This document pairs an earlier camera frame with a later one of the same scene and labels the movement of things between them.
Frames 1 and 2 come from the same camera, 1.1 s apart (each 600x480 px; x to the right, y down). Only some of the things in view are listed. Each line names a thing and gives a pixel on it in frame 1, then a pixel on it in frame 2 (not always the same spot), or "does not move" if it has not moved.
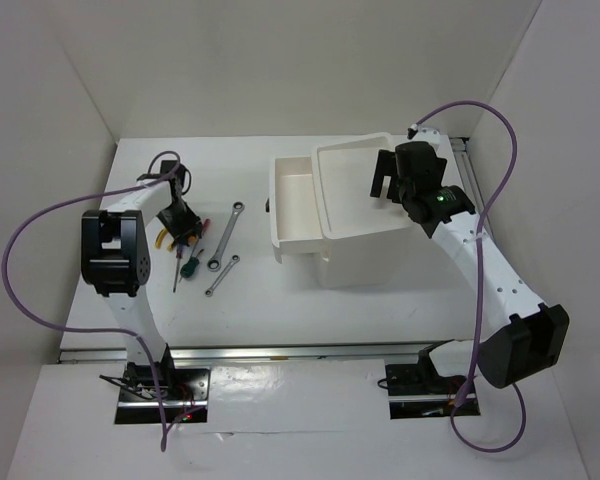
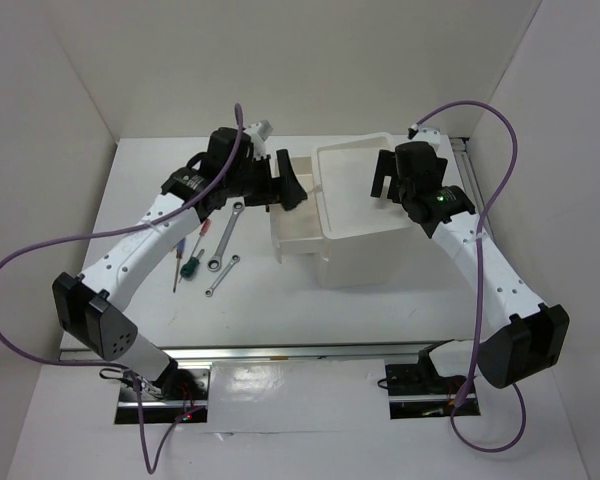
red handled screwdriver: x=204 y=232 does not move
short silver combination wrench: x=235 y=259 does not move
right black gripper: x=386 y=166 does not move
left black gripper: x=191 y=223 -> x=269 y=189
